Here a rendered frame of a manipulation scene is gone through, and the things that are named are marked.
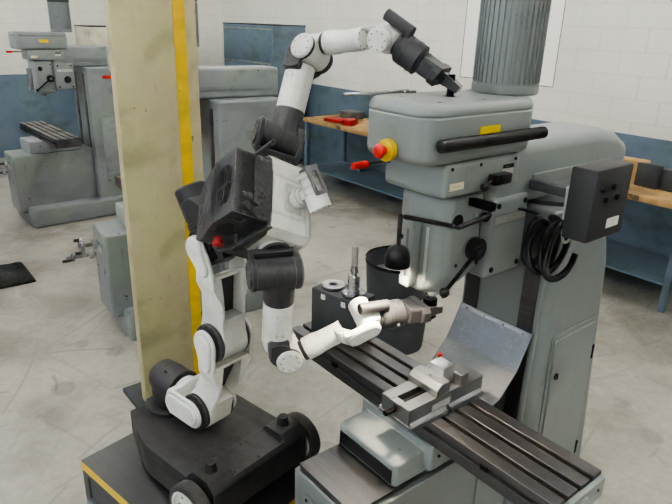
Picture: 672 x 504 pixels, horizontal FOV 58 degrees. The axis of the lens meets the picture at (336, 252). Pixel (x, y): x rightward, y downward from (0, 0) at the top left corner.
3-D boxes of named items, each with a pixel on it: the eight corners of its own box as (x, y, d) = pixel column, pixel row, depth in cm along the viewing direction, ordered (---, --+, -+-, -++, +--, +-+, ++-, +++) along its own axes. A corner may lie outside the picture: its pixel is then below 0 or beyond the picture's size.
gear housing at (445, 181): (443, 201, 164) (447, 165, 160) (382, 182, 181) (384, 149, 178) (518, 185, 184) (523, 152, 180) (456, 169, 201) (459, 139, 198)
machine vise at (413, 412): (410, 433, 182) (413, 402, 178) (377, 409, 193) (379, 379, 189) (484, 394, 203) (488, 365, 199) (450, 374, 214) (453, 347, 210)
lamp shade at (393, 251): (380, 266, 171) (381, 245, 169) (390, 258, 177) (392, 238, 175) (403, 272, 168) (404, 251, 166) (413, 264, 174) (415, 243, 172)
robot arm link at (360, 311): (390, 334, 189) (357, 340, 184) (377, 308, 195) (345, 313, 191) (400, 311, 181) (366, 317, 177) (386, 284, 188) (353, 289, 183)
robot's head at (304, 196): (300, 217, 173) (320, 207, 166) (287, 185, 173) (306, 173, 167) (316, 213, 177) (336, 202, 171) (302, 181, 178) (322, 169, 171)
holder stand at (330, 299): (353, 349, 228) (355, 301, 221) (310, 330, 241) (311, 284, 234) (373, 338, 236) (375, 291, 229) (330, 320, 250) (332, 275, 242)
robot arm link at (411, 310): (433, 303, 186) (398, 309, 181) (430, 331, 189) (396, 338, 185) (412, 288, 197) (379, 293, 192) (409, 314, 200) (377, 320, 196)
